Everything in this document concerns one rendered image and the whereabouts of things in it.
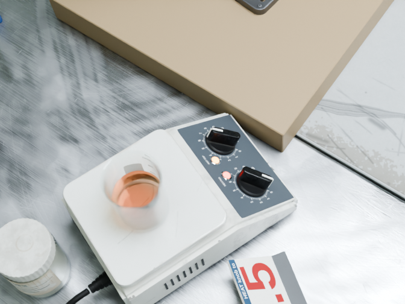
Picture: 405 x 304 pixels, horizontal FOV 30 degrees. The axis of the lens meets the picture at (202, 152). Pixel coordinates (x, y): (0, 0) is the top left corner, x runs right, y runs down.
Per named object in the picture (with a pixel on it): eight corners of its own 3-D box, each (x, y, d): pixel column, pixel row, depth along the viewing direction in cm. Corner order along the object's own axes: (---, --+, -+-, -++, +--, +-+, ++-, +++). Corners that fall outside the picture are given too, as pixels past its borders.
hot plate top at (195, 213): (164, 128, 75) (163, 123, 74) (232, 221, 70) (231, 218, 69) (59, 192, 73) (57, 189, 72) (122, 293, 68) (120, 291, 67)
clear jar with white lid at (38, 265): (14, 247, 79) (-11, 221, 72) (71, 239, 79) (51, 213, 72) (14, 303, 77) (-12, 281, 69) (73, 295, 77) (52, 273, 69)
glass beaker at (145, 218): (104, 206, 71) (85, 172, 64) (150, 172, 72) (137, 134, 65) (141, 253, 69) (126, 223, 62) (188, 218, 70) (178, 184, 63)
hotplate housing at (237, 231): (229, 120, 84) (225, 84, 76) (299, 212, 78) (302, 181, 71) (55, 229, 80) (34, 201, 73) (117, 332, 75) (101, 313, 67)
